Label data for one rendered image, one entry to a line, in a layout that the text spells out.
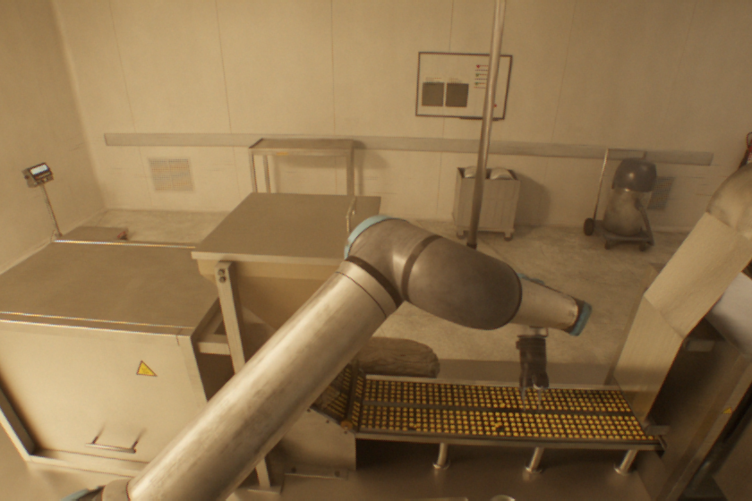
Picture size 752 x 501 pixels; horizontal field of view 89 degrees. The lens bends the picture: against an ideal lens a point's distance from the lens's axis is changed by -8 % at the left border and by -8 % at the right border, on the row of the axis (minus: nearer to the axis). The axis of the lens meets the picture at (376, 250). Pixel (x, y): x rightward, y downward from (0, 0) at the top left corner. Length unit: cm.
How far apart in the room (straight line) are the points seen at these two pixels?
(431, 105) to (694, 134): 289
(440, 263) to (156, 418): 90
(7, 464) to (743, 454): 195
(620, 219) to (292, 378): 445
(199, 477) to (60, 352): 71
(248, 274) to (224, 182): 439
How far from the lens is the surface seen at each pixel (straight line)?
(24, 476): 162
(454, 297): 59
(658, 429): 134
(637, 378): 134
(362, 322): 60
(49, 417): 147
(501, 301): 61
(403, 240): 62
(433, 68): 454
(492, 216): 439
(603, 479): 146
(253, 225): 95
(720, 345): 118
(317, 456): 129
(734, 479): 129
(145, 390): 118
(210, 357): 105
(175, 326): 99
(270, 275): 84
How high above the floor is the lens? 189
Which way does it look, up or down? 27 degrees down
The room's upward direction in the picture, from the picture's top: 1 degrees clockwise
